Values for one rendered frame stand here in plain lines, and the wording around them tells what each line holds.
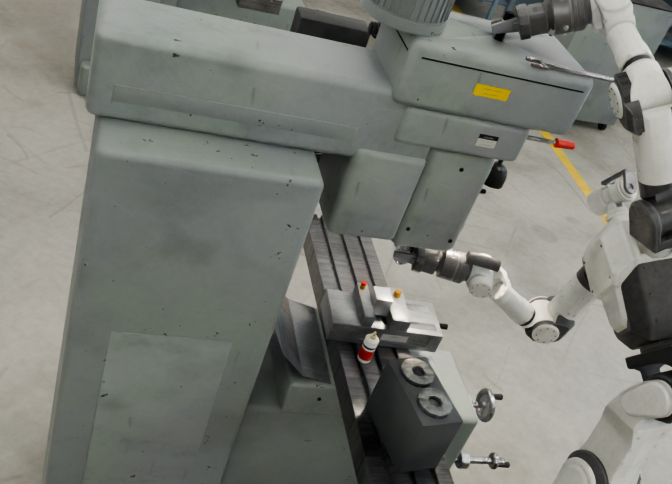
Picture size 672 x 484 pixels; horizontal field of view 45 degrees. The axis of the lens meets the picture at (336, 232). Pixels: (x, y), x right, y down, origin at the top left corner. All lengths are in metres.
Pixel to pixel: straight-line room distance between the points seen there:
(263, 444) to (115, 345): 0.67
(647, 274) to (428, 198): 0.55
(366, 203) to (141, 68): 0.63
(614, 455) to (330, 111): 1.11
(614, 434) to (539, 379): 2.00
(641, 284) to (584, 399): 2.26
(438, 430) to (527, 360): 2.21
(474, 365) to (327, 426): 1.62
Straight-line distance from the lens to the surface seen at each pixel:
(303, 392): 2.37
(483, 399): 2.91
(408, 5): 1.79
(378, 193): 1.99
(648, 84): 1.82
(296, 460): 2.63
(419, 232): 2.12
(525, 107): 1.96
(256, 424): 2.46
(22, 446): 3.13
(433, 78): 1.84
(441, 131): 1.93
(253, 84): 1.79
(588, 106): 6.96
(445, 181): 2.04
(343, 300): 2.42
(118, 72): 1.77
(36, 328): 3.52
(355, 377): 2.31
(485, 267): 2.29
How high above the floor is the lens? 2.49
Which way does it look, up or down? 34 degrees down
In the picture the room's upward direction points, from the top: 21 degrees clockwise
